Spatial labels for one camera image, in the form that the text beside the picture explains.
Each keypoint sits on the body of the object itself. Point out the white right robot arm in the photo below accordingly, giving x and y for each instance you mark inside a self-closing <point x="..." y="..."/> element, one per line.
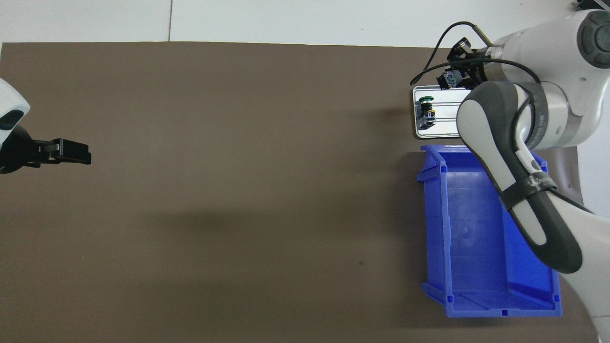
<point x="548" y="114"/>

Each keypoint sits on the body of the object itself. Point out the silver metal tray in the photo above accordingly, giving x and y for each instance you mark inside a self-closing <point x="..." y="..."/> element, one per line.
<point x="443" y="129"/>

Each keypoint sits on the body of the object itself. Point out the grey ribbed metal device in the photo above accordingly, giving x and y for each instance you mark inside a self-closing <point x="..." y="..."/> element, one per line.
<point x="588" y="4"/>

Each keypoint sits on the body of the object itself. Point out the thin metal rod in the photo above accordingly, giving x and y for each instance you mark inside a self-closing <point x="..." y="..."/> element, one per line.
<point x="448" y="102"/>
<point x="448" y="119"/>

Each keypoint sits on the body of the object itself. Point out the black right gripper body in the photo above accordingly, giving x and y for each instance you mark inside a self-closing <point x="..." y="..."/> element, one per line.
<point x="479" y="69"/>

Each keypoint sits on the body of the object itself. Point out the brown table mat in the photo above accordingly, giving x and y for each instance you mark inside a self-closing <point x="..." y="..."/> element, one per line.
<point x="238" y="190"/>

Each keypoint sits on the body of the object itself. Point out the blue plastic storage bin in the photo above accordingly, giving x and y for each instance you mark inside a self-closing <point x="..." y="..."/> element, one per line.
<point x="467" y="247"/>

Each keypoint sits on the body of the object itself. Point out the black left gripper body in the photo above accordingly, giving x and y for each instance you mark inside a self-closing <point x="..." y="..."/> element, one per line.
<point x="16" y="152"/>

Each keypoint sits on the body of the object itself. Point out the green push button switch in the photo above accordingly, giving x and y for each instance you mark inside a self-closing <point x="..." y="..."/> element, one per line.
<point x="455" y="78"/>
<point x="429" y="116"/>

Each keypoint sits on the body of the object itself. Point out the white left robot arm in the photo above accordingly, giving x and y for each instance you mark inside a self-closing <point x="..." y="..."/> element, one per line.
<point x="9" y="97"/>

